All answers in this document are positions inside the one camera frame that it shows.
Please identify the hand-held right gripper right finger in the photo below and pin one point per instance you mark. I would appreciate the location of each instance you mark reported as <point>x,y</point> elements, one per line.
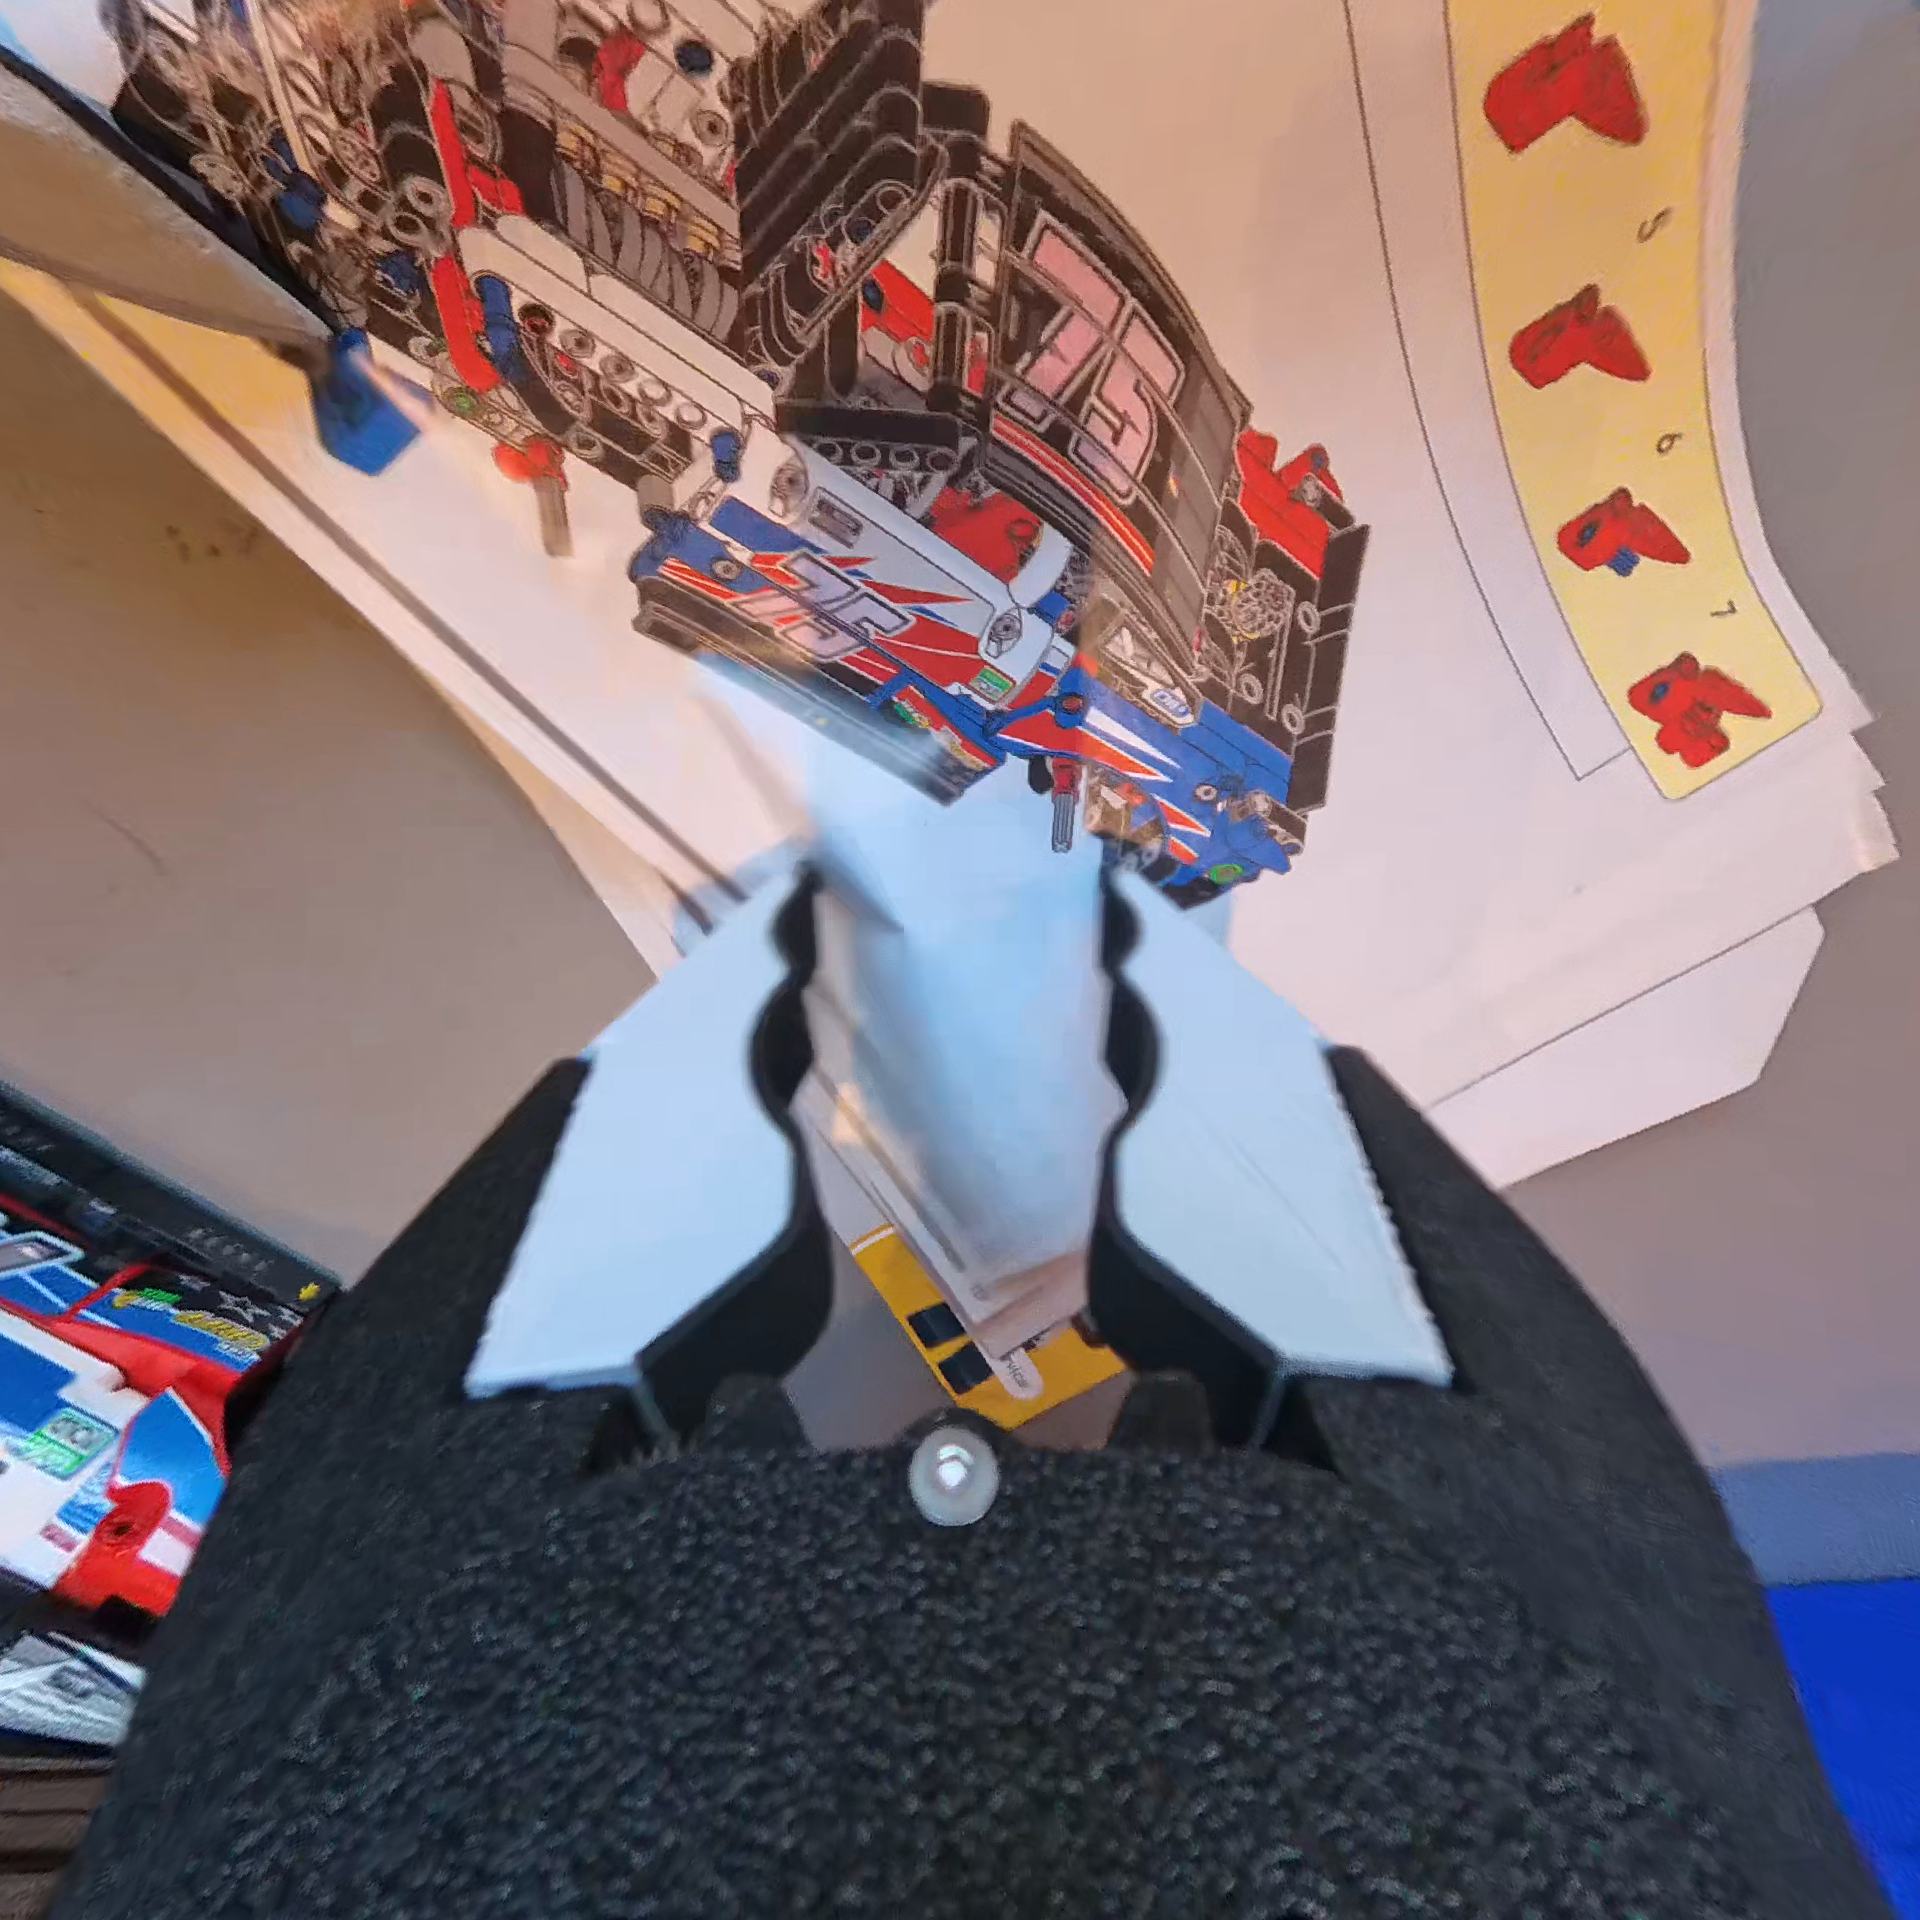
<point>1260,1185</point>

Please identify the grey desk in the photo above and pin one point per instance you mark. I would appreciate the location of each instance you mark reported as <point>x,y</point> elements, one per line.
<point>225,750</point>

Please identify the black toy car box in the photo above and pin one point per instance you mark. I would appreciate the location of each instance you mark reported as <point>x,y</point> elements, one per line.
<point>90,1425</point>

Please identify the thick building instruction booklet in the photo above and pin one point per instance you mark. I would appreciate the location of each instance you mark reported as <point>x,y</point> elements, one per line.
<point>1500,750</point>

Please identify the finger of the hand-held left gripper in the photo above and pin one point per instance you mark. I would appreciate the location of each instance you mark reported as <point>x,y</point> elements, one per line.
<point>119,224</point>

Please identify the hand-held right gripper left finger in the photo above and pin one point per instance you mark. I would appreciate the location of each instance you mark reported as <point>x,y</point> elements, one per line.
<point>629,1200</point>

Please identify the blue plastic bin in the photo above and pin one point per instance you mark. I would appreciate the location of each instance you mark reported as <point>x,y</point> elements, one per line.
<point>1845,1681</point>

